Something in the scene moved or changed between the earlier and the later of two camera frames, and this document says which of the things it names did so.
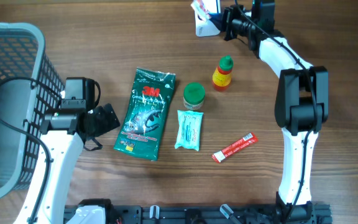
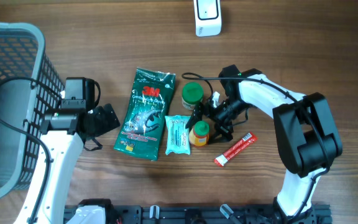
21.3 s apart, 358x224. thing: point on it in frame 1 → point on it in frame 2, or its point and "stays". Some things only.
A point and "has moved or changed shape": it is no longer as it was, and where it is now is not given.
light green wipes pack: (189, 129) has moved or changed shape
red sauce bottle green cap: (222, 78) → (199, 134)
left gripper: (108, 117) stays
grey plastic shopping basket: (20, 88) stays
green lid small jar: (194, 96) stays
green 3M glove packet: (145, 114) stays
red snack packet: (244, 142) has moved or changed shape
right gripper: (225, 17) → (226, 128)
